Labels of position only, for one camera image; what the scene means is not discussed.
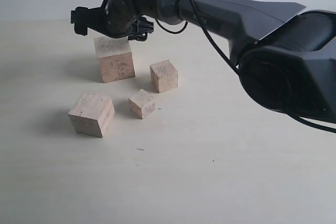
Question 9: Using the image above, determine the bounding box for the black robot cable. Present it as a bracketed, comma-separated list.
[91, 0, 336, 133]

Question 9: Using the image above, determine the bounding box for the second largest wooden cube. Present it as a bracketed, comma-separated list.
[68, 92, 115, 138]

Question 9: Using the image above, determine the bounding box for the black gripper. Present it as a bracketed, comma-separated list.
[70, 0, 154, 41]

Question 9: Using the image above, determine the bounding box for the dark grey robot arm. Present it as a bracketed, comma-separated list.
[70, 0, 335, 123]

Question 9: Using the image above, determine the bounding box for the third largest wooden cube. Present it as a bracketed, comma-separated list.
[150, 60, 178, 93]

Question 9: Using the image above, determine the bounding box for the smallest wooden cube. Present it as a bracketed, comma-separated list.
[129, 89, 156, 119]

